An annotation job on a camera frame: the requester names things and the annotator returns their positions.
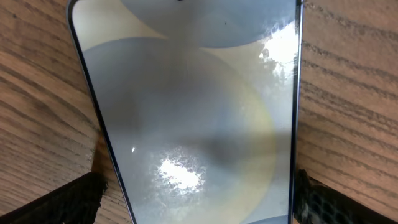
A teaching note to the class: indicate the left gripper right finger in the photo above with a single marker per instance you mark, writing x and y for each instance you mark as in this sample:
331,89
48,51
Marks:
315,203

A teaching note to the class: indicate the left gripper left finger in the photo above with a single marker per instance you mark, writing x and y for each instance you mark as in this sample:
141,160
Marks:
75,202

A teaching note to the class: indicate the Samsung Galaxy smartphone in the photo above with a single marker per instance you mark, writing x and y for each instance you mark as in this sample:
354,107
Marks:
198,103

